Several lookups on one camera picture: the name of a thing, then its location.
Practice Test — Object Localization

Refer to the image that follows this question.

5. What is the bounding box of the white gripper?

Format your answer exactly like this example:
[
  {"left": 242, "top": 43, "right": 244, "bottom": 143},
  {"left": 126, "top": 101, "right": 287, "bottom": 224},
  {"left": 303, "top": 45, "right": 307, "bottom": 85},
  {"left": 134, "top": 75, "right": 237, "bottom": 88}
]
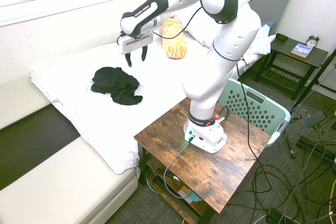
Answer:
[{"left": 117, "top": 31, "right": 154, "bottom": 68}]

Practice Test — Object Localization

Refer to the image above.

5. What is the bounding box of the black garment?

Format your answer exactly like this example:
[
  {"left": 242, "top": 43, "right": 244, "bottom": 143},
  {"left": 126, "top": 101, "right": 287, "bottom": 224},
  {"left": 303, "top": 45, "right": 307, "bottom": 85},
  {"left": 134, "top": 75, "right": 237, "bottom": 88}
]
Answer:
[{"left": 90, "top": 66, "right": 144, "bottom": 106}]

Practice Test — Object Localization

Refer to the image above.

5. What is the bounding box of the mint green laundry basket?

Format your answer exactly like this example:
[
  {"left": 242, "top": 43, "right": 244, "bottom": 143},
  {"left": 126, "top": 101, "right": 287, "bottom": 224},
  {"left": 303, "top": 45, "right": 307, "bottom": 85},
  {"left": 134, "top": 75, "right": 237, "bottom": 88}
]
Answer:
[{"left": 217, "top": 78, "right": 292, "bottom": 148}]

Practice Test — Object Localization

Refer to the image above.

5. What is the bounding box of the yellow patterned bolster pillow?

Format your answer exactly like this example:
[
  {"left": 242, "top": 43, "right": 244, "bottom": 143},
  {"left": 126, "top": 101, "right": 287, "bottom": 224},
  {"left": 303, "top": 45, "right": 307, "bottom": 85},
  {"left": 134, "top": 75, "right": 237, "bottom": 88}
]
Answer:
[{"left": 161, "top": 18, "right": 188, "bottom": 59}]

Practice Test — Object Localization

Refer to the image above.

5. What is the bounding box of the white pillow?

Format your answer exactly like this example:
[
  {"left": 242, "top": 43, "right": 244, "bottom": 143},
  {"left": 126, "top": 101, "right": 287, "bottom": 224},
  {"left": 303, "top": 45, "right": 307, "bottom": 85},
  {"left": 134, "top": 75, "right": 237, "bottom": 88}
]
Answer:
[{"left": 183, "top": 14, "right": 224, "bottom": 49}]

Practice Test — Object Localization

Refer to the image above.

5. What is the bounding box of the white bed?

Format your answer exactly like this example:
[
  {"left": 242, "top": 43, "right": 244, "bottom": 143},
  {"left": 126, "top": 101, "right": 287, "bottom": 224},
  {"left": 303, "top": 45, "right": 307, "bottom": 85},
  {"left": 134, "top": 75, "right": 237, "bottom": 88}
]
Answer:
[{"left": 30, "top": 23, "right": 277, "bottom": 175}]

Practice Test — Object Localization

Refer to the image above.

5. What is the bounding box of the teal cloth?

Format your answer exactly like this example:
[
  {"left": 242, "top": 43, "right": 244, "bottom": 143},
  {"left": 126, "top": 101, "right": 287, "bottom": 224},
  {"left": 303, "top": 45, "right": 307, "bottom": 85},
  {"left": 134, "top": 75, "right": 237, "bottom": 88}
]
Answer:
[{"left": 260, "top": 22, "right": 275, "bottom": 36}]

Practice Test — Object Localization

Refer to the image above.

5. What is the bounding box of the rustic wooden table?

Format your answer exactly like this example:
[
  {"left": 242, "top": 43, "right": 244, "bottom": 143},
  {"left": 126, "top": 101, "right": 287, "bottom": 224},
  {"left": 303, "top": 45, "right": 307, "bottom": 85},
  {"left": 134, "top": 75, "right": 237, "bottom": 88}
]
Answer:
[{"left": 133, "top": 97, "right": 272, "bottom": 224}]

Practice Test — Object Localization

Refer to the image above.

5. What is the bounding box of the cream upholstered bench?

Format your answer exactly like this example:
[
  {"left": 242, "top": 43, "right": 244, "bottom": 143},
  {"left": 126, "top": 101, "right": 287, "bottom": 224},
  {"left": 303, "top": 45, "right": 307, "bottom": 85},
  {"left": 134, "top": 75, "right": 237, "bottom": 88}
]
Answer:
[{"left": 0, "top": 77, "right": 142, "bottom": 224}]

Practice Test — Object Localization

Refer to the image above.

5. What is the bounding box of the teal paper card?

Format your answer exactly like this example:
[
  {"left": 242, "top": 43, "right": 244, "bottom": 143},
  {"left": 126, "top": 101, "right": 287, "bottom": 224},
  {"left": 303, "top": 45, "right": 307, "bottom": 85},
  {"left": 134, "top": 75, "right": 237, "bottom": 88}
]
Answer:
[{"left": 187, "top": 191, "right": 202, "bottom": 204}]

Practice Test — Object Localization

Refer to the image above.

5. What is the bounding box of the dark wooden nightstand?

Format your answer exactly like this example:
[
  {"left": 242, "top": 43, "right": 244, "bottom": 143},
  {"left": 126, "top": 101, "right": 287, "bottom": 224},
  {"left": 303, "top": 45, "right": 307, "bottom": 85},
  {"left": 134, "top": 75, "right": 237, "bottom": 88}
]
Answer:
[{"left": 254, "top": 34, "right": 330, "bottom": 101}]

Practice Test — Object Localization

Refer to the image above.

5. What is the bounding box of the blue book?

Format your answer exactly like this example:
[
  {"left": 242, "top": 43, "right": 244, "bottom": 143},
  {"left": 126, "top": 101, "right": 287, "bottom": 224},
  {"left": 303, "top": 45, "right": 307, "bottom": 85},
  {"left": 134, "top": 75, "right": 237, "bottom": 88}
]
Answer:
[{"left": 290, "top": 42, "right": 313, "bottom": 59}]

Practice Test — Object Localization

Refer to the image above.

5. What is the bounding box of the black alarm clock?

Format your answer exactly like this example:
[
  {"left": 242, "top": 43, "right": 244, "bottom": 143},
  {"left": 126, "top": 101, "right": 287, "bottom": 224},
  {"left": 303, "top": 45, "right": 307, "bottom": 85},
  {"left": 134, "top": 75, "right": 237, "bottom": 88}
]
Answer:
[{"left": 306, "top": 34, "right": 320, "bottom": 49}]

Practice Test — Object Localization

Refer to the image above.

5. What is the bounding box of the grey power adapter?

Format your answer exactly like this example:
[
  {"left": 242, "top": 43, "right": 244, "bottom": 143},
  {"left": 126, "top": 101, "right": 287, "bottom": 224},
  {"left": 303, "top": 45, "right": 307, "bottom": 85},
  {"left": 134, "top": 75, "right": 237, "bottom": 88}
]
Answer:
[{"left": 303, "top": 110, "right": 328, "bottom": 128}]

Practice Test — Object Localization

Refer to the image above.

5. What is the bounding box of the black power brick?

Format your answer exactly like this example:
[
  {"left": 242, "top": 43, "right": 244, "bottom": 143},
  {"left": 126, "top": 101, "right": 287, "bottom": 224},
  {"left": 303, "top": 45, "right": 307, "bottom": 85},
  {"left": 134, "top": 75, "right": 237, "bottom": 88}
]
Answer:
[{"left": 266, "top": 207, "right": 284, "bottom": 224}]

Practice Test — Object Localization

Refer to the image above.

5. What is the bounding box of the thick black base cable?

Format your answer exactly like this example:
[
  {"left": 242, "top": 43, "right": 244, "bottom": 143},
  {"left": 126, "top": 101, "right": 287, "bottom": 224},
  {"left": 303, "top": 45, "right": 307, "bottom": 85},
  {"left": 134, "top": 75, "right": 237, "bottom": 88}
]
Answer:
[{"left": 219, "top": 106, "right": 232, "bottom": 126}]

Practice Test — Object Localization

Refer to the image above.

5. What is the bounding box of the grey green network cable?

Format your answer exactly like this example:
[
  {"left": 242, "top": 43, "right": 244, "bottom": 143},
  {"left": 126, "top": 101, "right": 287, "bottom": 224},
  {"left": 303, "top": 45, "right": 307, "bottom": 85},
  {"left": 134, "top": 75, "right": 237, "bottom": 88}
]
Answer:
[{"left": 163, "top": 135, "right": 195, "bottom": 199}]

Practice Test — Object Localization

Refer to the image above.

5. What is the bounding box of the black plug with cable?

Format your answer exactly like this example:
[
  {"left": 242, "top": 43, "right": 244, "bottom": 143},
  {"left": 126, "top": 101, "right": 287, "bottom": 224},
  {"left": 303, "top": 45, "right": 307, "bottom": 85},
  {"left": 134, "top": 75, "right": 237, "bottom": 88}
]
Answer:
[{"left": 154, "top": 165, "right": 182, "bottom": 183}]

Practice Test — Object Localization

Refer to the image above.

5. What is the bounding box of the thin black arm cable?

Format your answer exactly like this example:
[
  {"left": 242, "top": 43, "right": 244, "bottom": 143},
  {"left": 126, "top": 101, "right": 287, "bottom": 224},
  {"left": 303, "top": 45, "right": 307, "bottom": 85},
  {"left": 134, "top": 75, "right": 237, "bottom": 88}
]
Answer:
[{"left": 153, "top": 5, "right": 274, "bottom": 195}]

